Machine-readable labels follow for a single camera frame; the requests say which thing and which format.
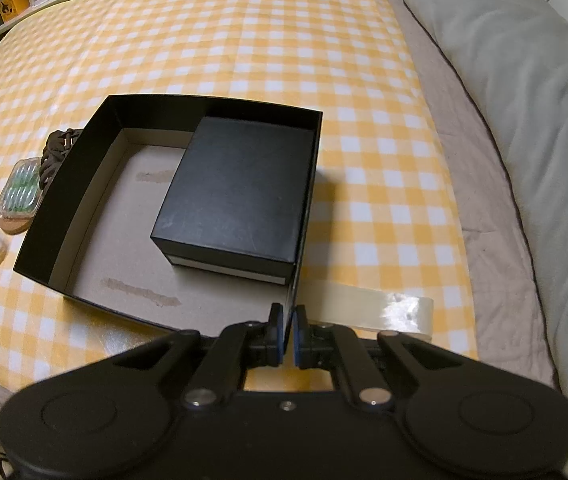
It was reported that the large black box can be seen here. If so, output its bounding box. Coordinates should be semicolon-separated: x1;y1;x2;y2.
14;94;322;336

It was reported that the clear plastic blister tray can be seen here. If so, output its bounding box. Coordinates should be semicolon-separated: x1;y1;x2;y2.
0;157;42;219

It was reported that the brown claw hair clip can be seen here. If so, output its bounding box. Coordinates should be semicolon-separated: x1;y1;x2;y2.
38;128;83;194

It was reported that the cork coaster green bear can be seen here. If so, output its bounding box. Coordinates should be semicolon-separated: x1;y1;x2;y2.
0;210;36;235

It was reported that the clear tape strip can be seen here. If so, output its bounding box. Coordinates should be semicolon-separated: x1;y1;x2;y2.
296;281;434;341

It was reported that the yellow checkered cloth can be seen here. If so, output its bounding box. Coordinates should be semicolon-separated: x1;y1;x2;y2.
0;0;480;394

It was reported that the small black closed box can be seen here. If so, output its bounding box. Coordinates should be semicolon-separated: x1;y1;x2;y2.
151;117;319;285

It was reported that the grey duvet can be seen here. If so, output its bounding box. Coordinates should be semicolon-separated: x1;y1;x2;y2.
404;0;568;473

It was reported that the yellow box on shelf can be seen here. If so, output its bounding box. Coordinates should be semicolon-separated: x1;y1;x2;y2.
0;0;30;23

